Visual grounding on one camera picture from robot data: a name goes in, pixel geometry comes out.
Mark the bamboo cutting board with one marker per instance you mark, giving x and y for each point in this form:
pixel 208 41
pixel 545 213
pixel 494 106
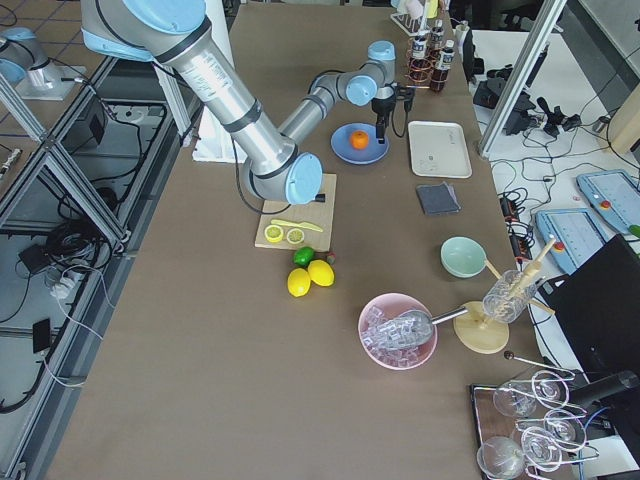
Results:
pixel 318 213

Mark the green lime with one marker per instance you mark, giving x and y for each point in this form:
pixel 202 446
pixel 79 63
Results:
pixel 303 256

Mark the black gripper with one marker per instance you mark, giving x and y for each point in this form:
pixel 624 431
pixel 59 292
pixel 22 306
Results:
pixel 382 107

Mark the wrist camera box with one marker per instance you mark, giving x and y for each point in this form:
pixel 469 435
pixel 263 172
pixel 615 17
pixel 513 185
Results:
pixel 405 95

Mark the black glass holder tray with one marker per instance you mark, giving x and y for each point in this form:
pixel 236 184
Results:
pixel 540 417

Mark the lower left tea bottle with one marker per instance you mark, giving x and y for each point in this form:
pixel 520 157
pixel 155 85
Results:
pixel 442 67

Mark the blue plate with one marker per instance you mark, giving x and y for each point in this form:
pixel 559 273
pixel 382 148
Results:
pixel 342 146

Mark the wine glass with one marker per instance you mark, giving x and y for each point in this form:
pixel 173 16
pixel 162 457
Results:
pixel 500 457

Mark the cream rabbit tray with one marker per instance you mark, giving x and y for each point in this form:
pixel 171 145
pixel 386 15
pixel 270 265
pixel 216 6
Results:
pixel 438 149

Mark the clear plastic ice cubes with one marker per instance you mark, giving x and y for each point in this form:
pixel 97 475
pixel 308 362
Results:
pixel 372 341

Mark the lower yellow lemon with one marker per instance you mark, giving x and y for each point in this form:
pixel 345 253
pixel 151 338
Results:
pixel 298 282

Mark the tea bottle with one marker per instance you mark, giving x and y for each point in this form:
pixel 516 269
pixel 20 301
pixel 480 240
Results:
pixel 418 63
pixel 437 38
pixel 442 67

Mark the thin lemon slice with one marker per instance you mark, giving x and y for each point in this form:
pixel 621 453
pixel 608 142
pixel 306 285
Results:
pixel 295 236

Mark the lower right tea bottle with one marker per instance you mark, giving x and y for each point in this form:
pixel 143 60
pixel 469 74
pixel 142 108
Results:
pixel 437 38

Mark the wooden stand round base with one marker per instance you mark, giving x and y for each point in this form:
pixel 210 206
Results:
pixel 479 332

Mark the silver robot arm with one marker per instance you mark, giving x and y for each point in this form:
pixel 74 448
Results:
pixel 275 168

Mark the yellow plastic knife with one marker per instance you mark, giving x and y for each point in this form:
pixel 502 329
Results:
pixel 302 225

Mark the mint green bowl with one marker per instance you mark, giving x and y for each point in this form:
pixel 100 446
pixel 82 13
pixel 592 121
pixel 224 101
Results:
pixel 462 257

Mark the top tea bottle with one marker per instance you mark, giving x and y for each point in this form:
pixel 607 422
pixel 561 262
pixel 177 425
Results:
pixel 418 63

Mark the copper wire bottle rack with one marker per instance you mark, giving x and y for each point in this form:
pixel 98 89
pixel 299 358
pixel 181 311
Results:
pixel 431 62

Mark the clear glass on stand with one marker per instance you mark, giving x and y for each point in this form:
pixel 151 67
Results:
pixel 504 302

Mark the steel ice scoop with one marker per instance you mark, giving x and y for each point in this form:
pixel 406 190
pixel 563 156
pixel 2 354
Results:
pixel 414 328

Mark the aluminium frame post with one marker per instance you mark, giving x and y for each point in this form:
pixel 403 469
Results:
pixel 535 41

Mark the grey folded cloth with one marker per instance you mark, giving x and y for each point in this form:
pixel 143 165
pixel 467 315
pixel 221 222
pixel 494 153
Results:
pixel 437 199

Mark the white wire cup rack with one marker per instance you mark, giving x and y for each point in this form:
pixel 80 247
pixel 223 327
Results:
pixel 412 16

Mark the yellow lemon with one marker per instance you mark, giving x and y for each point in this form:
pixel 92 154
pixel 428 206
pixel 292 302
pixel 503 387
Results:
pixel 321 273
pixel 298 282

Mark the orange tangerine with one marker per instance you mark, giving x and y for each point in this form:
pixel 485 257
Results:
pixel 359 139

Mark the upper yellow lemon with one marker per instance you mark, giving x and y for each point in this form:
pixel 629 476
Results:
pixel 321 273

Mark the pink bowl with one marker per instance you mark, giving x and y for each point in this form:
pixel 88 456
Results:
pixel 395 303

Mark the thick lemon half slice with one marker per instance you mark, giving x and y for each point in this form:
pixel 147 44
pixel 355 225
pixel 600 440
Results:
pixel 273 233

